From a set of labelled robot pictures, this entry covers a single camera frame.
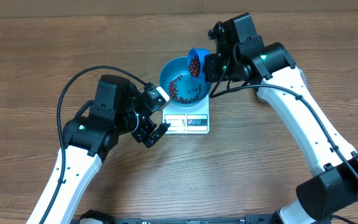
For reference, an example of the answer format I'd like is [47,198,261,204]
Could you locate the blue plastic measuring scoop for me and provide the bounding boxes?
[187,48,210,79]

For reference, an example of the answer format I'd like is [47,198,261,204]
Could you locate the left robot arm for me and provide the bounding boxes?
[28,75,170,223]

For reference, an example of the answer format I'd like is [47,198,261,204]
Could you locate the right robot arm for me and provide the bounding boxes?
[203,27,358,223]

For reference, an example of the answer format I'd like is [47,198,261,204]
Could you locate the red beans in bowl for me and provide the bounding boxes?
[168,75,202,105]

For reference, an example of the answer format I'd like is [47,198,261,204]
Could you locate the blue metal bowl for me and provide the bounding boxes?
[159,57,211,107]

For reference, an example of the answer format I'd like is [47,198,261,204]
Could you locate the white digital kitchen scale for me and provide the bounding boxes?
[162,96,210,134]

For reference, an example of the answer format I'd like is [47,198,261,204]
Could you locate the red adzuki beans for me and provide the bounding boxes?
[188,56,201,78]

